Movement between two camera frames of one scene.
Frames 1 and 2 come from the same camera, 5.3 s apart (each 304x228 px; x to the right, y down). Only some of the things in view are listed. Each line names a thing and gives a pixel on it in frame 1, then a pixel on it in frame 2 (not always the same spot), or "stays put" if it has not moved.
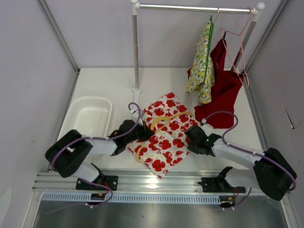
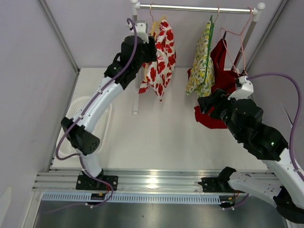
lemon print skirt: x=201 y=78 stays put
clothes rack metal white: x=136 y=6 stays put
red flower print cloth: x=168 y=118 -> x=159 y=71
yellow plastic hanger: x=168 y=118 -> x=154 y=24
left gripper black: x=146 y=133 -> x=150 y=49
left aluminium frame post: x=50 y=18 stays put
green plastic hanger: x=212 y=23 stays put
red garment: x=219 y=113 stays put
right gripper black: x=191 y=147 -> x=216 y=99
